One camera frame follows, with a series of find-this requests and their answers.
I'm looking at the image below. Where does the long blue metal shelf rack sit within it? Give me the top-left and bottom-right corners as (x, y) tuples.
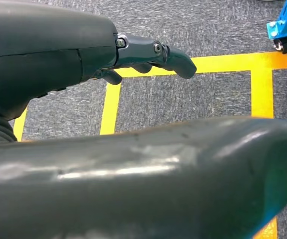
(266, 0), (287, 54)

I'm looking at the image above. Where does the yellow floor tape square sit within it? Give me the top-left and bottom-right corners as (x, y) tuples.
(100, 51), (287, 239)

